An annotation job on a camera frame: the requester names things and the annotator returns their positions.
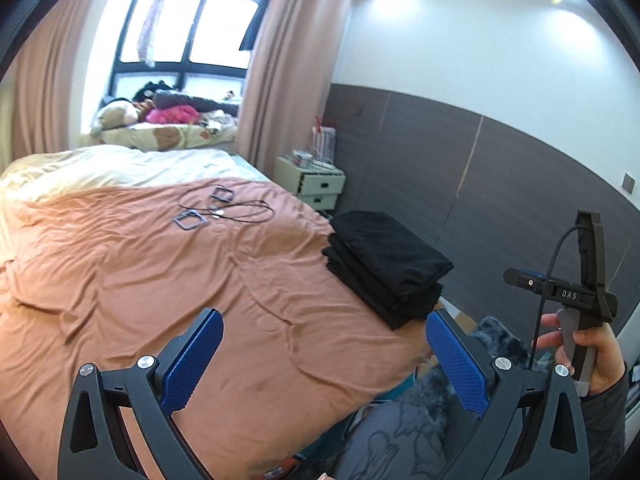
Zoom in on person's right forearm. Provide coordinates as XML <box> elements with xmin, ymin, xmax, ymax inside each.
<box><xmin>582</xmin><ymin>374</ymin><xmax>628</xmax><ymax>480</ymax></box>

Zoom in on person's right hand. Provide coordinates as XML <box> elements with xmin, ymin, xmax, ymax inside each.
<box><xmin>534</xmin><ymin>311</ymin><xmax>626</xmax><ymax>397</ymax></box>

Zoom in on blue cartoon bed sheet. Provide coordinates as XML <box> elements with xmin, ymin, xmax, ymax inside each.
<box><xmin>259</xmin><ymin>353</ymin><xmax>432</xmax><ymax>480</ymax></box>

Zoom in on grey patterned trouser leg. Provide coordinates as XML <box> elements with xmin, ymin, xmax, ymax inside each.
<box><xmin>329</xmin><ymin>402</ymin><xmax>446</xmax><ymax>480</ymax></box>

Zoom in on stack of folded black clothes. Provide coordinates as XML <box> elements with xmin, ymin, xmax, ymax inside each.
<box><xmin>322</xmin><ymin>210</ymin><xmax>454</xmax><ymax>330</ymax></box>

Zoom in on orange bed blanket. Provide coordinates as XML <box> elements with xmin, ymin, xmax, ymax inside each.
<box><xmin>0</xmin><ymin>145</ymin><xmax>446</xmax><ymax>480</ymax></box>

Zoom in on white bedside table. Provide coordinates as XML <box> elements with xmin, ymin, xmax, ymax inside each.
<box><xmin>272</xmin><ymin>157</ymin><xmax>346</xmax><ymax>211</ymax></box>

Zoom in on bear print pillow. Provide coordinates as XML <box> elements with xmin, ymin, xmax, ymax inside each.
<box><xmin>78</xmin><ymin>116</ymin><xmax>238</xmax><ymax>152</ymax></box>

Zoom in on striped items on nightstand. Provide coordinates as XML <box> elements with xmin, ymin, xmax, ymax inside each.
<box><xmin>291</xmin><ymin>116</ymin><xmax>336</xmax><ymax>168</ymax></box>

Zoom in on plush toy pile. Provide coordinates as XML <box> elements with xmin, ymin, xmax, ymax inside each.
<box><xmin>90</xmin><ymin>80</ymin><xmax>240</xmax><ymax>136</ymax></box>

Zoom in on pink curtain left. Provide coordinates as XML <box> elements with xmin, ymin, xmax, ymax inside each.
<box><xmin>1</xmin><ymin>0</ymin><xmax>92</xmax><ymax>167</ymax></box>

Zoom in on pink curtain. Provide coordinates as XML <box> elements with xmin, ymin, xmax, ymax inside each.
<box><xmin>235</xmin><ymin>0</ymin><xmax>352</xmax><ymax>177</ymax></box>
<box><xmin>1</xmin><ymin>0</ymin><xmax>92</xmax><ymax>167</ymax></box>

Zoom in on pink curtain right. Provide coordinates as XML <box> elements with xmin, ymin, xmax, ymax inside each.
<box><xmin>235</xmin><ymin>0</ymin><xmax>352</xmax><ymax>177</ymax></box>

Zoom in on black framed window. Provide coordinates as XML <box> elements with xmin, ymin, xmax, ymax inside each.
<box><xmin>107</xmin><ymin>0</ymin><xmax>269</xmax><ymax>103</ymax></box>

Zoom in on cables on bed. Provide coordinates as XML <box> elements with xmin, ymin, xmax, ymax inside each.
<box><xmin>171</xmin><ymin>184</ymin><xmax>277</xmax><ymax>232</ymax></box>

